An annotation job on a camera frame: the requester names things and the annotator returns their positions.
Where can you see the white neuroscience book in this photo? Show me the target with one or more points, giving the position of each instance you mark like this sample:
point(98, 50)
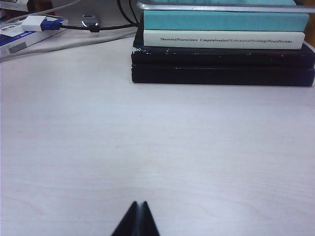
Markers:
point(152, 44)

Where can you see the small silver metal clip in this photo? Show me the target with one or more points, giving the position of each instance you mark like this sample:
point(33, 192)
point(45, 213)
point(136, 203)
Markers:
point(89, 21)

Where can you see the blue white carton box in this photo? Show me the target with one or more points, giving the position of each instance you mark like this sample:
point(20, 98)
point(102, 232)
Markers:
point(14, 41)

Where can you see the teal book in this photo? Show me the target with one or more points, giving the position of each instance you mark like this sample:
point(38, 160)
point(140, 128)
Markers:
point(221, 20)

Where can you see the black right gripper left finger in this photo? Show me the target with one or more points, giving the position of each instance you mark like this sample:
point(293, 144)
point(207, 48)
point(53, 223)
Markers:
point(128, 226)

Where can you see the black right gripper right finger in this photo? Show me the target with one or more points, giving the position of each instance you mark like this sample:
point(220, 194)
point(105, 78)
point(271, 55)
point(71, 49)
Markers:
point(148, 226)

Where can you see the white adapter with blue plug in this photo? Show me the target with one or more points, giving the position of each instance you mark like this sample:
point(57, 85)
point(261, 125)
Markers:
point(34, 23)

